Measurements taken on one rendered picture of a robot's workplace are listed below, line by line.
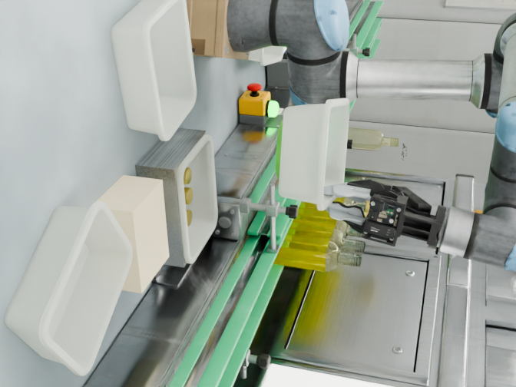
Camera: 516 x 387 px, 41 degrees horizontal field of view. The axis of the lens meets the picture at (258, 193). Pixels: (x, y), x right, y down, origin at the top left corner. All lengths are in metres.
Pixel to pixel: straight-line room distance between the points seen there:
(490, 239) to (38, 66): 0.71
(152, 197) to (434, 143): 6.89
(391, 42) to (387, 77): 6.09
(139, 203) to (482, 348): 0.85
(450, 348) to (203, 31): 0.85
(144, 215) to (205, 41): 0.45
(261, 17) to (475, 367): 0.86
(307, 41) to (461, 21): 6.09
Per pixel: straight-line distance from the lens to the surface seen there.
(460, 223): 1.10
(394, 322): 1.61
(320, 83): 1.48
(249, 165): 1.63
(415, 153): 8.03
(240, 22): 1.44
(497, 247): 1.11
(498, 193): 1.16
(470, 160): 8.04
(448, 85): 1.48
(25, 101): 0.97
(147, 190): 1.18
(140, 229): 1.15
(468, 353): 1.60
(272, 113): 1.82
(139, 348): 1.28
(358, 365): 1.49
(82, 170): 1.11
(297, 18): 1.42
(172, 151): 1.31
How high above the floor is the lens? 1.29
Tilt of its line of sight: 15 degrees down
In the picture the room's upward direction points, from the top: 97 degrees clockwise
